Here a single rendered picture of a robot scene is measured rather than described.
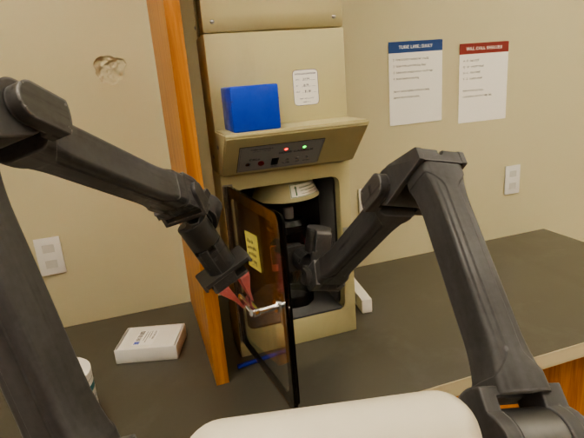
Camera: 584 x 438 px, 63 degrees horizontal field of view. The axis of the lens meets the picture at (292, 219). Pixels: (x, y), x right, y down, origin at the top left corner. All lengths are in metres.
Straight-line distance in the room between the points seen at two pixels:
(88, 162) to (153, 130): 0.91
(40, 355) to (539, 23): 1.94
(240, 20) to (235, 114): 0.22
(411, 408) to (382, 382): 0.80
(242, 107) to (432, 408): 0.75
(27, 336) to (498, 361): 0.45
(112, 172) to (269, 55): 0.57
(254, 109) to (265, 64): 0.15
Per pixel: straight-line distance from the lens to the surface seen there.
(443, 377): 1.18
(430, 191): 0.66
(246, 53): 1.10
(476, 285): 0.59
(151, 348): 1.31
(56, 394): 0.48
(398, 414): 0.35
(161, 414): 1.14
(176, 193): 0.77
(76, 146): 0.60
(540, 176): 2.19
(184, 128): 0.99
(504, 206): 2.10
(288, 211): 1.25
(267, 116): 1.00
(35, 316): 0.47
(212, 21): 1.09
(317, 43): 1.15
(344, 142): 1.10
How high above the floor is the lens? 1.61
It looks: 16 degrees down
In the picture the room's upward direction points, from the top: 5 degrees counter-clockwise
